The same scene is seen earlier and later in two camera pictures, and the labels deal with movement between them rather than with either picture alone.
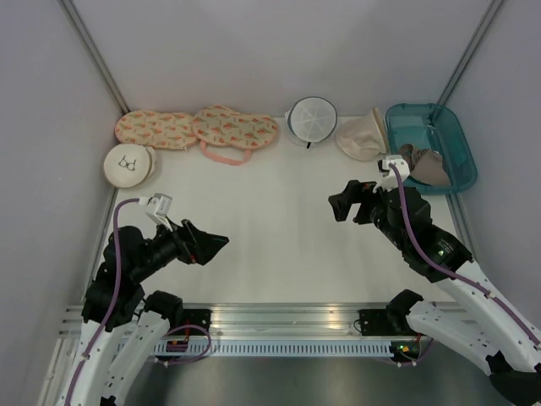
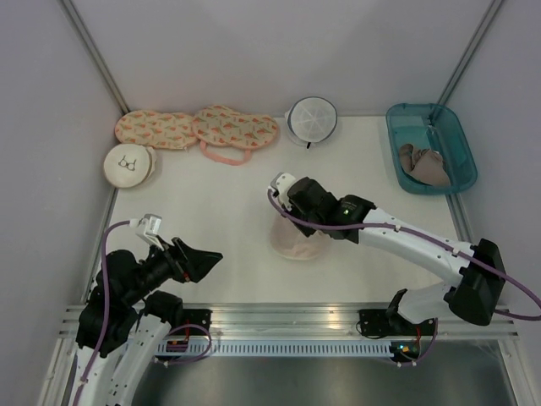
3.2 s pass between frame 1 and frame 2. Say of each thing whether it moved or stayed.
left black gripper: moved
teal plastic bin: stayed
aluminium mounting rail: stayed
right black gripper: moved
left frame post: stayed
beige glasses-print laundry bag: stayed
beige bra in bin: stayed
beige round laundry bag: moved
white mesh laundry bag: stayed
